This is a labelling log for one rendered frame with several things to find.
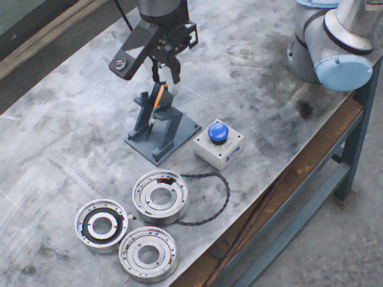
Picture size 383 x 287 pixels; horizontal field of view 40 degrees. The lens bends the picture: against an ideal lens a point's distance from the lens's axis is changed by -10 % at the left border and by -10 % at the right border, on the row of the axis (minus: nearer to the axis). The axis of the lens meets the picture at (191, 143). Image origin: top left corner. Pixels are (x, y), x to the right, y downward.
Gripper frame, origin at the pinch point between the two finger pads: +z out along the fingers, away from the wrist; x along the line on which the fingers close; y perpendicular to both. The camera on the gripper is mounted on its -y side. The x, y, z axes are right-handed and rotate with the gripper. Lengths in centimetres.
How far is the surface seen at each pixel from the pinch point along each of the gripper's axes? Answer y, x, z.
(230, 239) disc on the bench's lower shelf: -2.8, -18.3, 37.0
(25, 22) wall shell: 33, 150, 85
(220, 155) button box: -0.7, -14.9, 8.2
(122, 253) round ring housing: -27.4, -15.4, 9.9
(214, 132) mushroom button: 1.0, -12.0, 5.4
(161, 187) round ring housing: -12.6, -10.6, 9.9
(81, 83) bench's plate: -4.5, 25.7, 12.8
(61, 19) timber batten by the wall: 48, 140, 91
